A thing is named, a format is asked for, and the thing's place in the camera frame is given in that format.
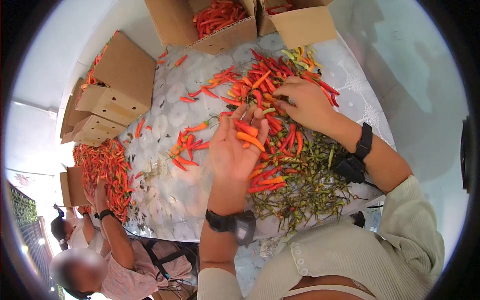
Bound open cardboard box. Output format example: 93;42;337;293
256;0;338;50
144;0;259;56

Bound person's body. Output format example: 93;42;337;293
196;175;447;300

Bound person's left hand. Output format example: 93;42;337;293
208;104;270;196

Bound batch of boxed red chilies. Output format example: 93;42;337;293
192;0;248;40

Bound tall cardboard box with holes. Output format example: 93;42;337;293
75;31;157;127

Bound person's right thumb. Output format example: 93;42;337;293
274;99;301;118

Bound small cardboard box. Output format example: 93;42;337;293
59;166;91;208

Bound large pile of red chilies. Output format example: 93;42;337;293
195;49;341;194

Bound person's right hand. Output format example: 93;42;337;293
272;76;341;133

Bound orange chili pepper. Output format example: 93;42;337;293
236;131;266;152

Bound black wrist band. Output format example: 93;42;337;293
331;122;374;185
205;208;257;247

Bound pile of green chili stems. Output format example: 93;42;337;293
248;131;370;235

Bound orange chili with green stem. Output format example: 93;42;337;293
184;117;218;133

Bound person's left thumb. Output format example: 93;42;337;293
210;115;231;145

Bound person's right fingers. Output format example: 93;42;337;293
272;78;301;99

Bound white patterned tablecloth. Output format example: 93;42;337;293
119;31;397;243

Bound red chili pepper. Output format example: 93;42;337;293
233;118;260;138

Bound low cardboard box with holes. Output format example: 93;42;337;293
61;114;127;148

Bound heap of yellow green chilies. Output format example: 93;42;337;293
281;44;324;73

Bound small cluster of red chilies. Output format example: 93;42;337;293
167;128;211;172

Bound long heap of red chilies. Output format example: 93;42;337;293
72;137;136;224

